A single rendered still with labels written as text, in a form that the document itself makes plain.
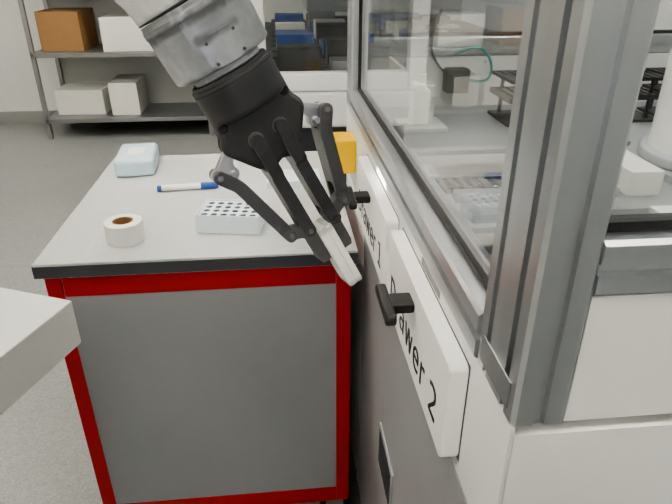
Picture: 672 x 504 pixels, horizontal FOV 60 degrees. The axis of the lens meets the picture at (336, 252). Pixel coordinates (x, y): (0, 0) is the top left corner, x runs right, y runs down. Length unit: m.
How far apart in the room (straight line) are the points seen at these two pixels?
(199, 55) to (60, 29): 4.37
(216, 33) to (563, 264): 0.30
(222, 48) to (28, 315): 0.50
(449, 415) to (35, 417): 1.63
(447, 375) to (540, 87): 0.27
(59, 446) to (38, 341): 1.10
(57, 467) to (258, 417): 0.72
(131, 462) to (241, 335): 0.41
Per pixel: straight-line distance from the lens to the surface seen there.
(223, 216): 1.15
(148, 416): 1.32
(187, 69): 0.49
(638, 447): 0.52
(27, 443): 1.97
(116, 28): 4.70
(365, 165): 1.00
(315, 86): 1.69
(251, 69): 0.49
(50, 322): 0.84
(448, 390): 0.54
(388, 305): 0.63
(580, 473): 0.51
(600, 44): 0.35
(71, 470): 1.83
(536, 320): 0.40
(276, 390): 1.26
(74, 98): 4.98
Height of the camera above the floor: 1.25
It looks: 27 degrees down
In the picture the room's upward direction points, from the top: straight up
